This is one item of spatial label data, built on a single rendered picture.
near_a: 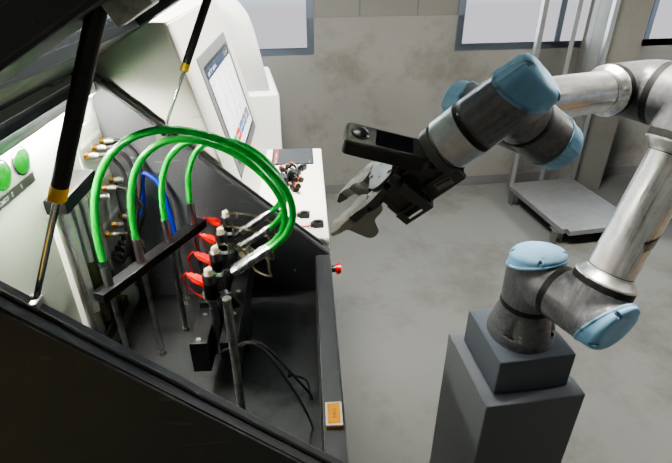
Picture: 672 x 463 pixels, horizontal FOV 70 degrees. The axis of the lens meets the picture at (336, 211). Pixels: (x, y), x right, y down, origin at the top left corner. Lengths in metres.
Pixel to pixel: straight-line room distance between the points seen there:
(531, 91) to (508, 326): 0.68
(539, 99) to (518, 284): 0.57
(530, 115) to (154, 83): 0.88
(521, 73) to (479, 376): 0.82
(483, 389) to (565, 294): 0.32
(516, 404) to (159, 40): 1.15
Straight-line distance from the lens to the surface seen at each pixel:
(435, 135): 0.64
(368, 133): 0.66
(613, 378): 2.60
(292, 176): 1.64
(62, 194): 0.59
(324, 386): 0.99
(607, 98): 0.99
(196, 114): 1.23
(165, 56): 1.21
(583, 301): 1.03
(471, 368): 1.27
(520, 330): 1.17
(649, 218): 1.01
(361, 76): 3.52
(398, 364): 2.36
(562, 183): 4.04
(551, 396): 1.27
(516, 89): 0.61
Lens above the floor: 1.69
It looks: 29 degrees down
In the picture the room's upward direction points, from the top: straight up
